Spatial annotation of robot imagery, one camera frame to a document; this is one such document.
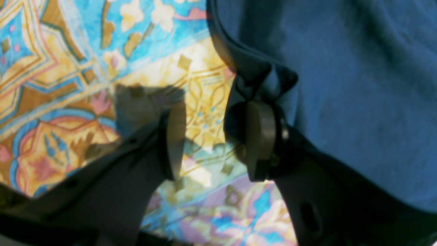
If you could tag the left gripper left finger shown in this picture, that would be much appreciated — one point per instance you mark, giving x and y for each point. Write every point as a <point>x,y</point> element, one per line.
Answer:
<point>103,204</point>

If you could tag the patterned tablecloth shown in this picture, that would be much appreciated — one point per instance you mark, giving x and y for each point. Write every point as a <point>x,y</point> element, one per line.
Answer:
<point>73,74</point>

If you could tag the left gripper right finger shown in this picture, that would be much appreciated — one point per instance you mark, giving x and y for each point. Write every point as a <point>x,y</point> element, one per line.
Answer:
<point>329,203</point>

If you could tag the dark blue t-shirt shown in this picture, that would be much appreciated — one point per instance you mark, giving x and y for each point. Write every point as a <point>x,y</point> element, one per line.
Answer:
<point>356,77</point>

